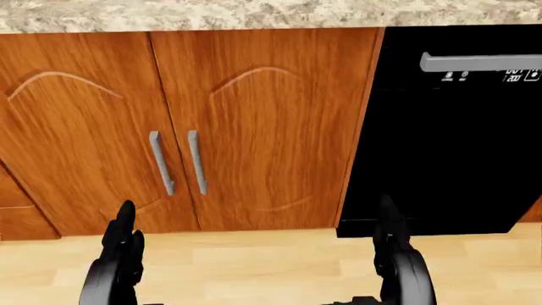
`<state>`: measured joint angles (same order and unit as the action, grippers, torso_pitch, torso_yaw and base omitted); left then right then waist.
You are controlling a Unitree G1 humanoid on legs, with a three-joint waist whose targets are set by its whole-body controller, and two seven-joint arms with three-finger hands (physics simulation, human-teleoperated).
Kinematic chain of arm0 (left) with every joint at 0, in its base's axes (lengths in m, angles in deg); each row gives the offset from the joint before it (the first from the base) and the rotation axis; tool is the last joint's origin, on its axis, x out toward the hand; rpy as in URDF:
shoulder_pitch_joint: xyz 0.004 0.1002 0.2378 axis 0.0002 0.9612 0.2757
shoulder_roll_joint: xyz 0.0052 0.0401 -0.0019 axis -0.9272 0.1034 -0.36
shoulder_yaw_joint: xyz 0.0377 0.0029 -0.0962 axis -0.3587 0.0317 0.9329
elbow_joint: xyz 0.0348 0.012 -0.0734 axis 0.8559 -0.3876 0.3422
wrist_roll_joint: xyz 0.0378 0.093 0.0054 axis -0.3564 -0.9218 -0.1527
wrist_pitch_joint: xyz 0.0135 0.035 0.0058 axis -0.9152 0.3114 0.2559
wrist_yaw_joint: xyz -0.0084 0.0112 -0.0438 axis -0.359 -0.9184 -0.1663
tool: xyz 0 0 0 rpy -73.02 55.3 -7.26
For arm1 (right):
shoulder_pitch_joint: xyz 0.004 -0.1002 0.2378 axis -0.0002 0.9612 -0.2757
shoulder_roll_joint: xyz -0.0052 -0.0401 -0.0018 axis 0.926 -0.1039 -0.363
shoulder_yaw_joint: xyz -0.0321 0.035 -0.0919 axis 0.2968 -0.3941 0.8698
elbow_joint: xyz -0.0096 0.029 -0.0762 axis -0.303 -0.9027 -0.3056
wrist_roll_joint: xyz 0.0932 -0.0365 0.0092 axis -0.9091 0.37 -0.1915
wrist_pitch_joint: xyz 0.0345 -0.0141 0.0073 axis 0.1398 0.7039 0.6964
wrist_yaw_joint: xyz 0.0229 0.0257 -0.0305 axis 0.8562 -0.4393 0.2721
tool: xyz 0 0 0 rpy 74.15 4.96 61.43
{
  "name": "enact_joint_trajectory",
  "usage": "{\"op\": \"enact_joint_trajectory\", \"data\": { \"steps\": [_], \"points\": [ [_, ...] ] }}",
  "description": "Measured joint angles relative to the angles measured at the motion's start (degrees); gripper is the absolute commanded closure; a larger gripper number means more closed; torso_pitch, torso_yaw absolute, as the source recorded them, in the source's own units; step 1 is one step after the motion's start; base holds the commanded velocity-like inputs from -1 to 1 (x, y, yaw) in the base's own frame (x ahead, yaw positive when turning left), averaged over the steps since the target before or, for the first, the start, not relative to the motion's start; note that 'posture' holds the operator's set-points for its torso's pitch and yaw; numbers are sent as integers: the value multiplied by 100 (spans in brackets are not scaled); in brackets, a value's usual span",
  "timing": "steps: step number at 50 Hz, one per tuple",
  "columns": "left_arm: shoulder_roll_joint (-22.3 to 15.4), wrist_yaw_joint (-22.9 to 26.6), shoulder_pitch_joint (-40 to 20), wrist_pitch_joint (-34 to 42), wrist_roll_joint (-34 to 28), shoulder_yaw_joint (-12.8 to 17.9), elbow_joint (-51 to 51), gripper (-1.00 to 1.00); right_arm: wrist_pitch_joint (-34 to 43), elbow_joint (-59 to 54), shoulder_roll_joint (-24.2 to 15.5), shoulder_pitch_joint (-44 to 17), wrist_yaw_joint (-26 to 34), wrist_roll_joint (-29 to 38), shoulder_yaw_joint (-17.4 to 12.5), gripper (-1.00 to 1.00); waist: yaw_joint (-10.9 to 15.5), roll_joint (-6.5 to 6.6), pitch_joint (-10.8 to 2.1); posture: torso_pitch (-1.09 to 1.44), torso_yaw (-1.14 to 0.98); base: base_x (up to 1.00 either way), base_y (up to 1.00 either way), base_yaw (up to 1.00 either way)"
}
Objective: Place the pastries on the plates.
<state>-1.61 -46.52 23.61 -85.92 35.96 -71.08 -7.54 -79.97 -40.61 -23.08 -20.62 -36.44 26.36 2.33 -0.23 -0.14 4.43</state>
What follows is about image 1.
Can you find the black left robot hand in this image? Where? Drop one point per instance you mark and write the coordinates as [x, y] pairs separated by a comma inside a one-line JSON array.
[[114, 254]]

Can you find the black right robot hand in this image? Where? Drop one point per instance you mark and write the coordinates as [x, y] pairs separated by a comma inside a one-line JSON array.
[[400, 260]]

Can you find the wooden cabinet drawer front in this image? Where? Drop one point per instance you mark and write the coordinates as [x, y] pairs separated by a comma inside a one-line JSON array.
[[19, 213]]

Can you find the black dishwasher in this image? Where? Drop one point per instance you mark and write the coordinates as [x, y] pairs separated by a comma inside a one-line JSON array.
[[449, 152]]

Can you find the wooden cabinet door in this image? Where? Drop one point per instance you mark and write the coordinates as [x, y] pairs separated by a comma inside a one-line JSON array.
[[84, 133], [271, 127]]

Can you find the wooden cabinet side panel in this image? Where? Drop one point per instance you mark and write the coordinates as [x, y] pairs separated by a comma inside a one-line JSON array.
[[532, 211]]

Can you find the granite countertop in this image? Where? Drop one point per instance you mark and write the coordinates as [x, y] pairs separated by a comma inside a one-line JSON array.
[[254, 14]]

